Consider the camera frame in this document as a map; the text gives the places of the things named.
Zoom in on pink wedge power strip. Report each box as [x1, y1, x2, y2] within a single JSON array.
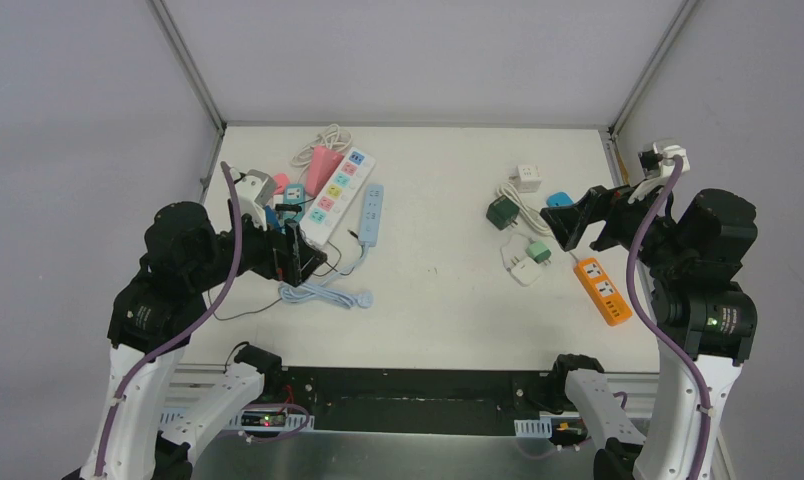
[[304, 145, 343, 197]]

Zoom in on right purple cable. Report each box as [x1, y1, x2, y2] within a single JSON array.
[[517, 155, 713, 480]]

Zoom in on white tiger cube adapter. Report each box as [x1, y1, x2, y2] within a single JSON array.
[[508, 164, 542, 193]]

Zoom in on dark green cube adapter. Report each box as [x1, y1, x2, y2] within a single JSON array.
[[486, 195, 519, 231]]

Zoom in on small white cube adapter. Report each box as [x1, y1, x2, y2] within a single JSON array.
[[500, 234, 543, 287]]

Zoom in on teal power strip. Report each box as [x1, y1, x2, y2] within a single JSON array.
[[282, 183, 308, 221]]

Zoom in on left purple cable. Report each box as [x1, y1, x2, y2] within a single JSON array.
[[93, 160, 311, 478]]

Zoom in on white coiled cable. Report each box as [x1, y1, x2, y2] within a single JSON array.
[[289, 123, 354, 167]]

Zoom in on purple cable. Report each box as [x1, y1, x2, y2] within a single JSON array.
[[517, 155, 713, 480], [93, 160, 311, 478]]

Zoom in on blue folding plug adapter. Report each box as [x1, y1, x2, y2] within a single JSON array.
[[546, 191, 574, 208]]

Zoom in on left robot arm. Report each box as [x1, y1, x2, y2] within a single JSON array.
[[73, 202, 326, 479]]

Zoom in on black charger with cable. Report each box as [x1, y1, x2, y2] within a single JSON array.
[[214, 275, 281, 322]]

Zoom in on orange power strip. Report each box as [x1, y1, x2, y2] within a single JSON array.
[[573, 258, 633, 327]]

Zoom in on dark blue cube adapter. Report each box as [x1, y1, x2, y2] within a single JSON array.
[[264, 206, 284, 233]]

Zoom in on black thin cable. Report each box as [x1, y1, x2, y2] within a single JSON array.
[[309, 228, 364, 278]]

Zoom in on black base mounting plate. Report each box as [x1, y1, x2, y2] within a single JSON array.
[[258, 367, 575, 436]]

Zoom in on light green plug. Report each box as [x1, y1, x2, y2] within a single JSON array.
[[526, 240, 552, 265]]

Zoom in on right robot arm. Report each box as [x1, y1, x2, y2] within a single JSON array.
[[541, 186, 758, 479]]

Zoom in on light blue power strip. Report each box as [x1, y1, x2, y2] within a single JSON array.
[[278, 184, 384, 309]]

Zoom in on white multicolour power strip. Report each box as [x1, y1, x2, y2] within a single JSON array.
[[300, 147, 377, 247]]

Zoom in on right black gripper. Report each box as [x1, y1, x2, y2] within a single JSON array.
[[541, 172, 690, 274]]

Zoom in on pink square adapter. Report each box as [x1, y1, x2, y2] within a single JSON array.
[[272, 173, 291, 195]]

